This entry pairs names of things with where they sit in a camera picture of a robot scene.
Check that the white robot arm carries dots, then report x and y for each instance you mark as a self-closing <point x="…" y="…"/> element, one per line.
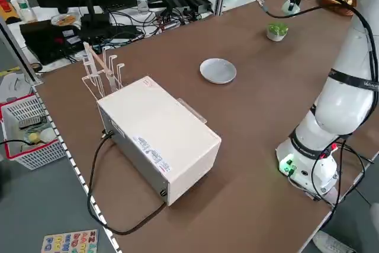
<point x="340" y="108"/>

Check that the clear dish with snacks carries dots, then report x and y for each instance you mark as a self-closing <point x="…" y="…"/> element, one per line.
<point x="63" y="19"/>

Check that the brown wicker basket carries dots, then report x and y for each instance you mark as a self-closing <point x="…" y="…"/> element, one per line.
<point x="337" y="11"/>

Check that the small grey bowl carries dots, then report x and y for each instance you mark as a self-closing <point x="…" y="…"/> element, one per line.
<point x="275" y="38"/>

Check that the large grey plate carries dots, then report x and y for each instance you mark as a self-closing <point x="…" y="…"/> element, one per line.
<point x="218" y="70"/>

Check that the clear plastic bottle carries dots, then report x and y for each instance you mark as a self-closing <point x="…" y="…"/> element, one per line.
<point x="142" y="2"/>

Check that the white toaster oven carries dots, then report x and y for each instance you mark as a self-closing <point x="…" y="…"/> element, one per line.
<point x="160" y="134"/>

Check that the black monitor stand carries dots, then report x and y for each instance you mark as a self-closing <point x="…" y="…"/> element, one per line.
<point x="94" y="22"/>

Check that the person's foot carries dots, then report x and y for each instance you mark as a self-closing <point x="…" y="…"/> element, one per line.
<point x="331" y="241"/>

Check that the white bottle green label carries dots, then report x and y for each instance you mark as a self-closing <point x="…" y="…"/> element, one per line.
<point x="23" y="7"/>

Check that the red and yellow toy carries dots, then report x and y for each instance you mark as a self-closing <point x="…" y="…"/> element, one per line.
<point x="6" y="10"/>

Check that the white red-rimmed plastic basket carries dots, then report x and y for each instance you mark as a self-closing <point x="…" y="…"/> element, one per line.
<point x="29" y="146"/>

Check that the colourful alphabet puzzle board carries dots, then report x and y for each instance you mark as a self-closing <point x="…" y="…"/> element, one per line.
<point x="71" y="242"/>

